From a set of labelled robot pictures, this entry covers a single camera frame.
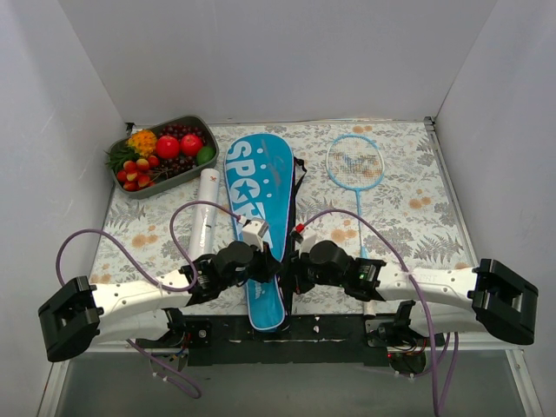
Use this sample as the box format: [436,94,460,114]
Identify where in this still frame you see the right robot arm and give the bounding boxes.
[288,241,539,346]

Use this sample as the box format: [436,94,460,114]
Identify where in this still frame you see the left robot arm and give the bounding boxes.
[38,241,281,362]

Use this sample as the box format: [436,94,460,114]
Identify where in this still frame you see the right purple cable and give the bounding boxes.
[299,208,460,416]

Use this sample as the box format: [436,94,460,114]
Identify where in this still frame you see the green lime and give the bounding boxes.
[195,146,215,166]

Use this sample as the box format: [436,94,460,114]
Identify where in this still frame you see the blue racket bag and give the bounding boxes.
[223,133,296,333]

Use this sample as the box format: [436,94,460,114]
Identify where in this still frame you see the purple cable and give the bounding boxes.
[299,208,460,416]
[55,201,244,399]

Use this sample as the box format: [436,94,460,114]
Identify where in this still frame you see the white shuttlecock tube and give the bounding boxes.
[189,169,220,261]

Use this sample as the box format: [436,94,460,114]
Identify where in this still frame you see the orange flower fruit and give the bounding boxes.
[127,129,157,157]

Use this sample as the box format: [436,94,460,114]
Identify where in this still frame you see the floral tablecloth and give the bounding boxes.
[89,122,477,284]

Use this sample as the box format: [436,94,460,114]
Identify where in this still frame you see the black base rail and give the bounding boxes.
[147,312,444,368]

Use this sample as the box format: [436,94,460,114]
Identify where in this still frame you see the red apple right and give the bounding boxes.
[180,134,203,157]

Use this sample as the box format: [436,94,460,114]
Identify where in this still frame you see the blue racket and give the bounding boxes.
[325,133,386,316]

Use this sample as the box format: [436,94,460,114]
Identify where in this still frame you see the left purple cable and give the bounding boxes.
[55,201,244,399]

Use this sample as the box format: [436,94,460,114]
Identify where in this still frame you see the dark grape bunch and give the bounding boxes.
[158,123,204,140]

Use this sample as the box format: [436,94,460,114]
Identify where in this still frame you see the red apple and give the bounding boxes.
[180,134,203,157]
[156,136,181,160]

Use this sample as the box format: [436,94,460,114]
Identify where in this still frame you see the small red yellow fruits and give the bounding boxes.
[116,156,161,192]

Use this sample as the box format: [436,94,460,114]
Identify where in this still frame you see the red apple left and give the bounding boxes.
[156,136,181,160]

